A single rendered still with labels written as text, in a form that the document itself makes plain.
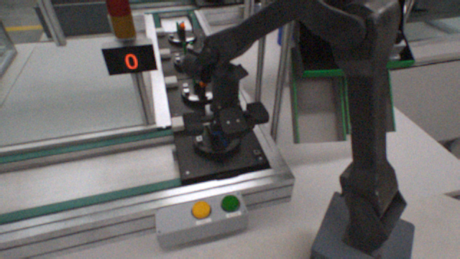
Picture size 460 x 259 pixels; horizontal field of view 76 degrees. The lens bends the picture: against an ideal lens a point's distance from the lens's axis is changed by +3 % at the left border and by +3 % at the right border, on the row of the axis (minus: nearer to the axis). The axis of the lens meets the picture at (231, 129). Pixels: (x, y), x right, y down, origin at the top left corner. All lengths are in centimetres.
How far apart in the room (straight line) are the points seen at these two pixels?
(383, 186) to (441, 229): 49
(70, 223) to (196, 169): 31
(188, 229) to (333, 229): 31
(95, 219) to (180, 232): 19
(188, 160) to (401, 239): 50
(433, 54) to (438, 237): 113
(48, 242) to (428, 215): 94
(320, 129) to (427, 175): 38
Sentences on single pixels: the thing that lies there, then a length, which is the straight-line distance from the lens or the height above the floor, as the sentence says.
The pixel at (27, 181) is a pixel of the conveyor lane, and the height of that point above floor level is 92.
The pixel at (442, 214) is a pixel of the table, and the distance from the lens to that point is 100.
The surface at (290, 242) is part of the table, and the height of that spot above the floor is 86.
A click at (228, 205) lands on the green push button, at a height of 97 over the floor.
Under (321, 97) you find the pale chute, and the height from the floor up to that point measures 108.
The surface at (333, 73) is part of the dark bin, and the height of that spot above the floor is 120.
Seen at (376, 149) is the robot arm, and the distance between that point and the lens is 45.
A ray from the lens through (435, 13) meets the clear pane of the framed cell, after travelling 190.
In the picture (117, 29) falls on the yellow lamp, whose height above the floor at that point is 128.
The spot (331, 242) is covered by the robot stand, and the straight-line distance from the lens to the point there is 58.
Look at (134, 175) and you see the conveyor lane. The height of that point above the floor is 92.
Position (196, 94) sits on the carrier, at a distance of 101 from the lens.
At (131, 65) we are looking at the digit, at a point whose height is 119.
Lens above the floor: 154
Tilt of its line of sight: 40 degrees down
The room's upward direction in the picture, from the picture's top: straight up
